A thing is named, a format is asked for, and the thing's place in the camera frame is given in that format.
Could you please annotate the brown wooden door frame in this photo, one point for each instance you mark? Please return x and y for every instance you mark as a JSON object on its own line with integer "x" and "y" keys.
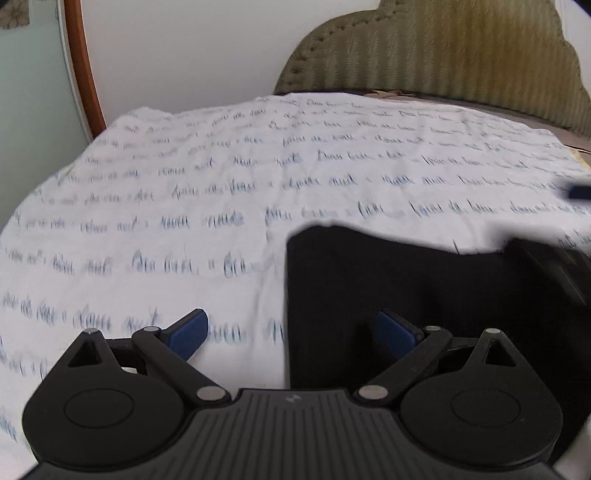
{"x": 85, "y": 69}

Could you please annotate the black pants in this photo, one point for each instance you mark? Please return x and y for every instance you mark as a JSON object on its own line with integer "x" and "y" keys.
{"x": 369, "y": 267}

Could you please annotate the olive upholstered headboard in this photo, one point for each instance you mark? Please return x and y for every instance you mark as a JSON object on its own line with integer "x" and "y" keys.
{"x": 438, "y": 46}

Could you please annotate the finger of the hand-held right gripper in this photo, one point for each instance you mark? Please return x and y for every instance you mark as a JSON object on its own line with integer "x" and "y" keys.
{"x": 579, "y": 192}
{"x": 554, "y": 267}

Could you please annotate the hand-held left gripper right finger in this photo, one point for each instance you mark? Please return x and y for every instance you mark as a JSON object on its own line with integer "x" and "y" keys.
{"x": 392, "y": 334}

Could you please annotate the white script-printed bedsheet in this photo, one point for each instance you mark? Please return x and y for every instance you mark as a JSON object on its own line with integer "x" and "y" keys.
{"x": 184, "y": 184}

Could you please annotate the yellow and orange cloth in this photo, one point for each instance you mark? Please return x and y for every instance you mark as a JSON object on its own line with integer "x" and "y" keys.
{"x": 584, "y": 159}

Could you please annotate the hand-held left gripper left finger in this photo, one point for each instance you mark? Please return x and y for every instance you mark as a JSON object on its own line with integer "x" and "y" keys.
{"x": 189, "y": 334}

